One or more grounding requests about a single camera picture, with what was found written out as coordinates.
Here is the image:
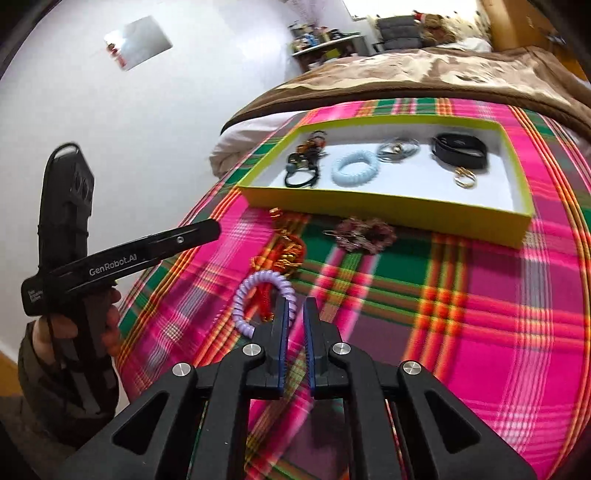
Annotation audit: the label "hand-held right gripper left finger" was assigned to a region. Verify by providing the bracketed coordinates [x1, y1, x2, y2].
[60, 298, 296, 480]

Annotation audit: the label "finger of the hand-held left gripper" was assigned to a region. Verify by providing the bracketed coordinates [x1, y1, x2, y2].
[141, 218, 221, 266]

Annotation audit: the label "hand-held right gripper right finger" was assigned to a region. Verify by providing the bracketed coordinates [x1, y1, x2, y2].
[302, 296, 539, 480]

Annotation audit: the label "red cord bracelet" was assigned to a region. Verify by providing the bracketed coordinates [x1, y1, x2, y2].
[254, 279, 280, 324]

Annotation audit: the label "purple spiral hair tie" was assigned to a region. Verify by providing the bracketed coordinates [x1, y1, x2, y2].
[232, 271, 296, 337]

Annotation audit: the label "red gold bracelet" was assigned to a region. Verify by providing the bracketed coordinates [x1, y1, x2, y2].
[249, 207, 307, 278]

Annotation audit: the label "black hair tie teal bead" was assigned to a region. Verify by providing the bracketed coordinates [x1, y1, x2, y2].
[283, 154, 322, 189]

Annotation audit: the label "dark red scrunchie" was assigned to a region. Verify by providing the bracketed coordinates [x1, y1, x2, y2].
[322, 217, 398, 253]

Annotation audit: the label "yellow-green shallow box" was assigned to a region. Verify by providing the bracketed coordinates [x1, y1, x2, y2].
[238, 114, 536, 249]

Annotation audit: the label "brown beaded bracelet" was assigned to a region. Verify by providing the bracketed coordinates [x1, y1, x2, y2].
[295, 131, 327, 160]

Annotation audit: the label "blue spiral hair tie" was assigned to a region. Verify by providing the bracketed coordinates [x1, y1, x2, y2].
[331, 150, 374, 188]

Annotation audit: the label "grey hair ties with flower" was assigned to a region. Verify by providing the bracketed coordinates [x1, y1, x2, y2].
[376, 137, 421, 162]

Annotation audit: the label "gold rings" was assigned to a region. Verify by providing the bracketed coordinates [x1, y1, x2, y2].
[452, 167, 477, 190]

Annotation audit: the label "black leather bracelet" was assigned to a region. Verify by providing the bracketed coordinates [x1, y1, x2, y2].
[431, 132, 489, 173]

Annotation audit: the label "person's left forearm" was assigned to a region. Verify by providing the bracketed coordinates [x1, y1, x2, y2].
[16, 323, 122, 448]

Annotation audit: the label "person's left hand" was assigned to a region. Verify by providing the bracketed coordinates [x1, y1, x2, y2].
[36, 287, 123, 361]

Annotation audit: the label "white bed sheet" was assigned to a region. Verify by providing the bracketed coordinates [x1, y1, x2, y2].
[210, 111, 305, 179]

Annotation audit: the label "pink plaid cloth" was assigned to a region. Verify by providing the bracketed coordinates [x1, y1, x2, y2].
[115, 99, 591, 480]

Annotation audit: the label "cluttered desk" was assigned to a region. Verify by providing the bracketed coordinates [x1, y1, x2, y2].
[291, 33, 370, 73]

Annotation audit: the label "group of bottles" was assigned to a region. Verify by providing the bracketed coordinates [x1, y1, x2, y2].
[290, 21, 352, 51]

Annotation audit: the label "dark armchair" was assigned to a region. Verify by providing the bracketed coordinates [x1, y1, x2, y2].
[374, 15, 424, 49]

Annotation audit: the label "brown plush blanket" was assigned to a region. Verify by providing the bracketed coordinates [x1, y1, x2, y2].
[222, 46, 591, 136]

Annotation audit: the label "brown teddy bear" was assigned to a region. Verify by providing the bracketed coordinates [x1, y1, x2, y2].
[413, 11, 462, 47]

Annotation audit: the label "white pillow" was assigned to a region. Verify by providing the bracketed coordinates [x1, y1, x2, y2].
[443, 37, 493, 53]

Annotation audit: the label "wooden wardrobe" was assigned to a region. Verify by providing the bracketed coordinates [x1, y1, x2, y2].
[480, 0, 568, 51]

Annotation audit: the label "silver wall poster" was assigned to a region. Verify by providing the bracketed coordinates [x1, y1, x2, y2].
[104, 16, 174, 71]

